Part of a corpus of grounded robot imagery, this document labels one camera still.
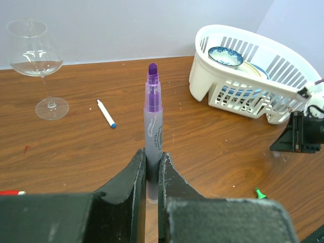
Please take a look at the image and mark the white blue acrylic marker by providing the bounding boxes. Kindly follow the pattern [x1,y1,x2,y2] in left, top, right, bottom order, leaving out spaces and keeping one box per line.
[97,99,116,129]

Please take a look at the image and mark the striped beige plate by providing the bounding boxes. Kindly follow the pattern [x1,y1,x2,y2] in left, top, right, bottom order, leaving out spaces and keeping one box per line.
[237,61,262,77]

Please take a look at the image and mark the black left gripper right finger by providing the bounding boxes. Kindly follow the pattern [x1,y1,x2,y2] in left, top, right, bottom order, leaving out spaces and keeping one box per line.
[158,152,299,242]

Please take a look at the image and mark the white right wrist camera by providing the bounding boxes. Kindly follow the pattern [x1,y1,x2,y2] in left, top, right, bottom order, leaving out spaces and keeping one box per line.
[297,82,323,119]

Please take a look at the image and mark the white plastic dish basket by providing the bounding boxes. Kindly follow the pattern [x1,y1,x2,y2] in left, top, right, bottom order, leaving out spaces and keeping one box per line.
[189,25,323,125]

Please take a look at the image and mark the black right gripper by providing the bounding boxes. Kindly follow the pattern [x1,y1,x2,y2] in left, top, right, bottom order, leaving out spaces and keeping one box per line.
[269,111,323,153]

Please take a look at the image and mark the green highlighter with black body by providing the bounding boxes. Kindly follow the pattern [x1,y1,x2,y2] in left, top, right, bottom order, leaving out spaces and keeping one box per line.
[255,188,268,199]

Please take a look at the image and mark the purple highlighter pen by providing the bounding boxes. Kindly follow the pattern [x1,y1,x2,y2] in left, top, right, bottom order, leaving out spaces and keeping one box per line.
[143,63,163,204]

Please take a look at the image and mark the blue rimmed plate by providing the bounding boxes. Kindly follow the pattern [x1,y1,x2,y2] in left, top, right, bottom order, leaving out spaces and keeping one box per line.
[221,61,269,98]

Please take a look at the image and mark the white red marker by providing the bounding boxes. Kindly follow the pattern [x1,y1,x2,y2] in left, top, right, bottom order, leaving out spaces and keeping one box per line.
[0,190,26,196]

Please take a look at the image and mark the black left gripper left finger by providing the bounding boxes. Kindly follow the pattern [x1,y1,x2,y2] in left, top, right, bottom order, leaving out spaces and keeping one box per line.
[1,149,146,242]

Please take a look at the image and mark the clear wine glass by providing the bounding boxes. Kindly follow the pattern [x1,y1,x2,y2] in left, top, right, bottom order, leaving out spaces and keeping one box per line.
[7,19,69,120]

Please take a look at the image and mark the blue white patterned bowl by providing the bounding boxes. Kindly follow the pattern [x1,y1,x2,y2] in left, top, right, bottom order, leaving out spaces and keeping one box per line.
[208,47,244,69]

